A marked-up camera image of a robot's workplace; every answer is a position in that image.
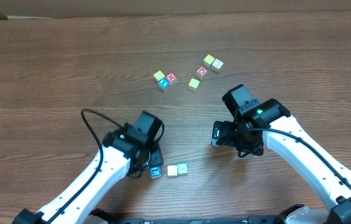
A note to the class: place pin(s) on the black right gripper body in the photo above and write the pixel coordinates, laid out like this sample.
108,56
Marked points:
221,135

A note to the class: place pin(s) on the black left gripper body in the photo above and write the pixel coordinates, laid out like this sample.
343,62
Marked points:
155,158

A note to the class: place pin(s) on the plain cream wooden block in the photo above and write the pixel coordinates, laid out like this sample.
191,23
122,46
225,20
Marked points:
172,171

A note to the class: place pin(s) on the yellow green picture block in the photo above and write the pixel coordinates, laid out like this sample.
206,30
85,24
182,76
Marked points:
182,169

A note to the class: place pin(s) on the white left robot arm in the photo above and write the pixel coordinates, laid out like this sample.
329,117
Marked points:
122,153

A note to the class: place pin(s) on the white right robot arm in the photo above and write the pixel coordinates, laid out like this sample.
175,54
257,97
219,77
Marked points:
270,124

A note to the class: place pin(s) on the yellow smiley block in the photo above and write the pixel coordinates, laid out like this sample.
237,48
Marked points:
193,84

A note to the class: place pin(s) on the white letter block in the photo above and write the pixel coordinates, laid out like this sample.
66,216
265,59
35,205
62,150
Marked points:
217,65

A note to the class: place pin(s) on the red picture block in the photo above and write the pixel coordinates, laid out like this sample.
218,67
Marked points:
201,72

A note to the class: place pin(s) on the blue X letter block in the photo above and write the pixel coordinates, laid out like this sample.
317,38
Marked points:
163,84

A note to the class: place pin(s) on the yellow top block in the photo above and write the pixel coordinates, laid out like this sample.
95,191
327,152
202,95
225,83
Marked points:
208,61

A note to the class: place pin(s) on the yellow G letter block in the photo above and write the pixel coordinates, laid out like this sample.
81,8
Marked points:
158,76

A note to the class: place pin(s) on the red M letter block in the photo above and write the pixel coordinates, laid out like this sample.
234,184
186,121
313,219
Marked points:
172,78

